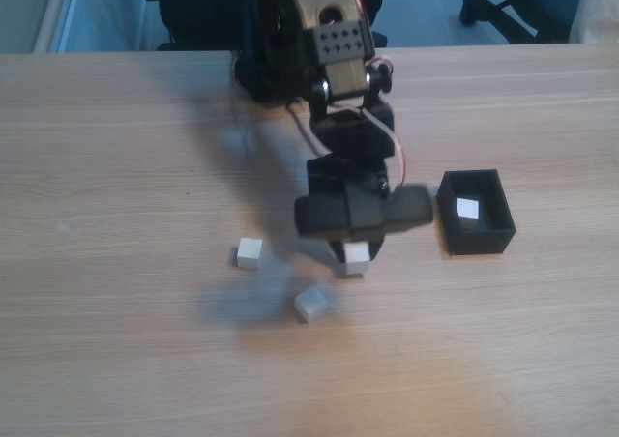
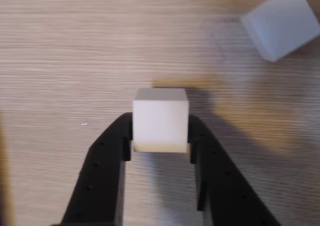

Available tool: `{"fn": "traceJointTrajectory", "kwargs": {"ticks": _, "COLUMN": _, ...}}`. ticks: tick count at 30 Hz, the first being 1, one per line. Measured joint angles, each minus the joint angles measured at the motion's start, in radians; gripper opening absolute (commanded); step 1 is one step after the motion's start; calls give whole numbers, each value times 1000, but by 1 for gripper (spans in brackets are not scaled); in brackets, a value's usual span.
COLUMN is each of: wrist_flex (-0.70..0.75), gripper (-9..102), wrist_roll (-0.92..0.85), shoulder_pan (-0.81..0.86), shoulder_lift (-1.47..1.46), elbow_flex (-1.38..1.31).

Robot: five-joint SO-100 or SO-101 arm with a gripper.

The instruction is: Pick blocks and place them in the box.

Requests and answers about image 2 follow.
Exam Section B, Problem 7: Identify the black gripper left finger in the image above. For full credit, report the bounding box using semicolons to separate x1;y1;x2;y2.
58;112;133;226

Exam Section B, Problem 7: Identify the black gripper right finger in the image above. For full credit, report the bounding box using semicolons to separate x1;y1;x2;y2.
187;114;283;226

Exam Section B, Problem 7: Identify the white cube block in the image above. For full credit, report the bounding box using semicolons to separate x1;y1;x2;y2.
132;87;189;154
240;0;320;63

